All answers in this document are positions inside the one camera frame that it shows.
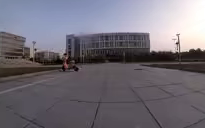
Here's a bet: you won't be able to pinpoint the curved glass building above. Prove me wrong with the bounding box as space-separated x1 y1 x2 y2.
65 31 151 64

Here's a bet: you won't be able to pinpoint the small vehicle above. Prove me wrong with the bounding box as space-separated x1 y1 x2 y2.
59 63 80 73

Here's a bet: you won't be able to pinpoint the person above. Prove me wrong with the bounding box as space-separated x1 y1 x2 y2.
62 53 70 72

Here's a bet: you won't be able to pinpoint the grey paved plaza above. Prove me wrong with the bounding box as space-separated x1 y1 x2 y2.
0 62 205 128

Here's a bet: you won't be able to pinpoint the distant low buildings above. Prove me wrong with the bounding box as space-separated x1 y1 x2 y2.
34 49 63 63

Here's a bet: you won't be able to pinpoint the lamp pole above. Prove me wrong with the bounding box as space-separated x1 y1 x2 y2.
31 40 37 63

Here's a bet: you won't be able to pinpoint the pole with cameras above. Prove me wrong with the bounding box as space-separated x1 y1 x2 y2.
171 32 182 65

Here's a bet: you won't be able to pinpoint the dark kerb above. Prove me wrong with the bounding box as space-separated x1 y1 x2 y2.
0 65 62 80

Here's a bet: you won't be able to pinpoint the dark lawn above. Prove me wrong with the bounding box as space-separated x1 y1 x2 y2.
140 62 205 75

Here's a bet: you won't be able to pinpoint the pale wide steps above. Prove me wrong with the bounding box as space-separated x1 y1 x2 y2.
0 57 43 66

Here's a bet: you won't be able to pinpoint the pale striped building complex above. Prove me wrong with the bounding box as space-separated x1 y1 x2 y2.
0 31 31 60

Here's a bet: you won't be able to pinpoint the row of trees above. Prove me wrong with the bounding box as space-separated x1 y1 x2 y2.
149 47 205 63

